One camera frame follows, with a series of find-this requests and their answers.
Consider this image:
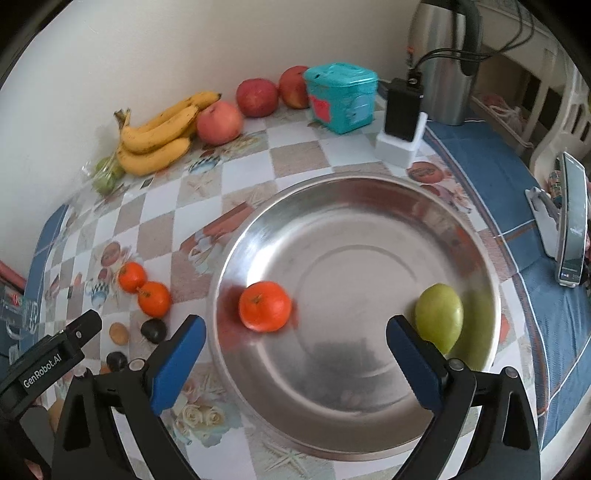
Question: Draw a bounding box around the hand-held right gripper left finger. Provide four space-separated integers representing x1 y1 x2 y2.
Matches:
51 315 207 480

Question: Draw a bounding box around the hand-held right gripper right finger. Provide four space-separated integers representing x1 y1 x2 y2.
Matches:
386 315 542 480

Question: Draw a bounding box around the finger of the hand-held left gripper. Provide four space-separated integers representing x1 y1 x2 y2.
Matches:
60 309 103 352

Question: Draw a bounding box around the green apple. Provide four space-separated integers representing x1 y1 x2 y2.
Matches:
414 283 464 355

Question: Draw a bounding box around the large orange tangerine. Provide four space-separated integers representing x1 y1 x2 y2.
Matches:
239 281 293 333

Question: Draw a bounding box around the large steel bowl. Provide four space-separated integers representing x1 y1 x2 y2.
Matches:
206 173 502 462

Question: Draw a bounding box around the bag of green fruits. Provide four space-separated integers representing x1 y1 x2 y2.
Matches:
83 157 126 195

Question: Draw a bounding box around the clear acrylic holder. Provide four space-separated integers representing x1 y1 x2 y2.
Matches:
0 281 40 335

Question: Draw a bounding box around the small orange tangerine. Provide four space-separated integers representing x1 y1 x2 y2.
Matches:
119 261 147 293
137 281 172 318

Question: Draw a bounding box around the red strip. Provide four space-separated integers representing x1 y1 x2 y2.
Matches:
0 261 26 289

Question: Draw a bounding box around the blue plaid cloth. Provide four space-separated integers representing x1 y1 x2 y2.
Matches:
424 117 591 448

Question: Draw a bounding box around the white phone stand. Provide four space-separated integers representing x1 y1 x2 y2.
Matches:
525 187 561 259

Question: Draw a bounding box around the yellow banana bunch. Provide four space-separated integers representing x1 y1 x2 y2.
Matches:
114 91 221 176

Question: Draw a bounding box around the smartphone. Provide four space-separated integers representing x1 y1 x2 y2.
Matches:
556 152 589 288

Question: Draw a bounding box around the checkered printed tablecloth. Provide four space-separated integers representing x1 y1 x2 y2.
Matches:
28 99 550 480

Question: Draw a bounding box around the pale red apple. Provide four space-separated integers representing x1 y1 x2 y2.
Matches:
196 102 244 146

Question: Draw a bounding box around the black charger block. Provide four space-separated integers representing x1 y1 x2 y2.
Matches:
384 69 424 143

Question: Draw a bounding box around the pink plastic bag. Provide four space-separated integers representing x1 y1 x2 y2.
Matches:
480 92 525 134

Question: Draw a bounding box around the steel kettle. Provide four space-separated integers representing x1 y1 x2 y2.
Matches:
409 0 483 126

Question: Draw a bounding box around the teal plastic container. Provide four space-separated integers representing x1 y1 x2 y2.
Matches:
304 62 379 135

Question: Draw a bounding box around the dark red apple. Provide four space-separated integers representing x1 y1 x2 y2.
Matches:
278 66 311 109
236 78 280 118

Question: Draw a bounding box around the white plastic rack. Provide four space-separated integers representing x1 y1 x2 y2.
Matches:
471 0 591 171

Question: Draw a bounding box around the black cable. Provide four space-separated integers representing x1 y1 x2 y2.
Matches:
411 46 492 75

